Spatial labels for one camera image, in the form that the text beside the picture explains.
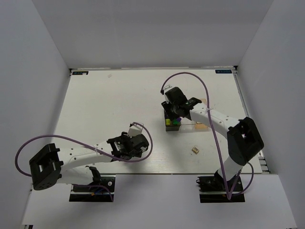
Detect yellow highlighter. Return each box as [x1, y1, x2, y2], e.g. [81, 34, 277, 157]
[165, 119, 171, 126]

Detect small tan eraser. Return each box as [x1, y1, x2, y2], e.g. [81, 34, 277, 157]
[192, 147, 200, 154]

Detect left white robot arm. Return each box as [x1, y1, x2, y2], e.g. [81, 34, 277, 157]
[29, 132, 149, 190]

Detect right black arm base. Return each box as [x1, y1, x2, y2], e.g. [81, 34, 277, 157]
[196, 173, 245, 203]

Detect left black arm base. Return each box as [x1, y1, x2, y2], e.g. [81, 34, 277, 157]
[69, 166, 116, 203]

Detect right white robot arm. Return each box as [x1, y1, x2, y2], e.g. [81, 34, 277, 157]
[162, 85, 264, 190]

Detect clear plastic container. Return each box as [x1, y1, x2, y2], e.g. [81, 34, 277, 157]
[180, 118, 196, 131]

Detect dark grey plastic container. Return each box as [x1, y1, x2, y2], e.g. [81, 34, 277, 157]
[164, 111, 181, 132]

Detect orange plastic container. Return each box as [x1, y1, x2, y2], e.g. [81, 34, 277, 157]
[194, 99, 208, 131]

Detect right blue corner label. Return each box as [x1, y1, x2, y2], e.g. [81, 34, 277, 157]
[215, 69, 232, 74]

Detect blue corner label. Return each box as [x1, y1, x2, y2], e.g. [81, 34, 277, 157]
[215, 69, 232, 74]
[72, 71, 89, 75]

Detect left blue corner label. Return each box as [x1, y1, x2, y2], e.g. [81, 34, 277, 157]
[72, 71, 89, 75]

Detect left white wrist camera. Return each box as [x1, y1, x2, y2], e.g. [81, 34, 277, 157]
[127, 122, 143, 137]

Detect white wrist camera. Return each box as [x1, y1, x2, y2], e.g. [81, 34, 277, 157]
[161, 84, 173, 95]
[127, 122, 143, 137]

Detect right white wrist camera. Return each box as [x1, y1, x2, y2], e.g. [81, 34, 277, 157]
[161, 84, 173, 95]

